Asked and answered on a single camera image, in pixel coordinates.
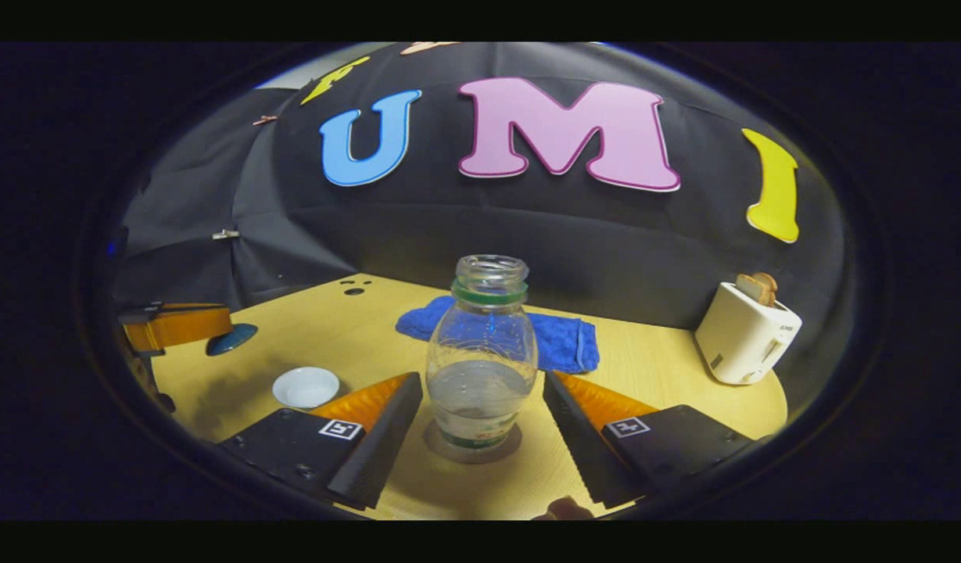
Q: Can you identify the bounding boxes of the toasted bread slice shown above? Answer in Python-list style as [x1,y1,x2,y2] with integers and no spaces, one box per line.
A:
[735,272,779,307]

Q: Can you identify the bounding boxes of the teal teacup lid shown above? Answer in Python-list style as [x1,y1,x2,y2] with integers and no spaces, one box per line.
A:
[206,323,259,357]

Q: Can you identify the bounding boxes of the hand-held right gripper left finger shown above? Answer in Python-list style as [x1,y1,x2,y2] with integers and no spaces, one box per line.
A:
[218,371,424,511]

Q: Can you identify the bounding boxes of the black backdrop cloth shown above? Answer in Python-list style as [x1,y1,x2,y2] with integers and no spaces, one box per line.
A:
[109,43,848,392]

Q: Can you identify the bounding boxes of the white toaster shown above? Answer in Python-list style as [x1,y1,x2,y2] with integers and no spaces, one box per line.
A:
[694,281,803,385]

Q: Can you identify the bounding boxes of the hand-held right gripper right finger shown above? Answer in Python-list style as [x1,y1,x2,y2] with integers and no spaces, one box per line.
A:
[543,371,755,509]

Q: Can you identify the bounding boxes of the blue towel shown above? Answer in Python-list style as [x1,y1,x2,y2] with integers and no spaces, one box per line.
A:
[395,295,601,375]

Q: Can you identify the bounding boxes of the clear plastic water bottle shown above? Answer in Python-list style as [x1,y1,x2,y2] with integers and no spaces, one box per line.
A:
[425,254,539,450]

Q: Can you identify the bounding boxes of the white and teal teacup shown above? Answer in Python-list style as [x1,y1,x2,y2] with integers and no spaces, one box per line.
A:
[272,366,341,410]

